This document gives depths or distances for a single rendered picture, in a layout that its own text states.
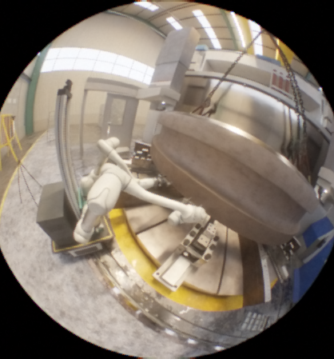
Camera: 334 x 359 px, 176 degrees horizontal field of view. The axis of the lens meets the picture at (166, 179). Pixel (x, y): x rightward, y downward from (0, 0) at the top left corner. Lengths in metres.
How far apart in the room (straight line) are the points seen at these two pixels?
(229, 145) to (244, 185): 0.44
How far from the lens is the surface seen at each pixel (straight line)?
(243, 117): 4.34
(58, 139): 0.87
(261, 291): 1.76
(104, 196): 0.47
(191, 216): 0.72
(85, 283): 1.74
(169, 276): 1.22
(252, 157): 1.01
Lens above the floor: 1.63
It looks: 31 degrees down
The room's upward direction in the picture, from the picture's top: 17 degrees clockwise
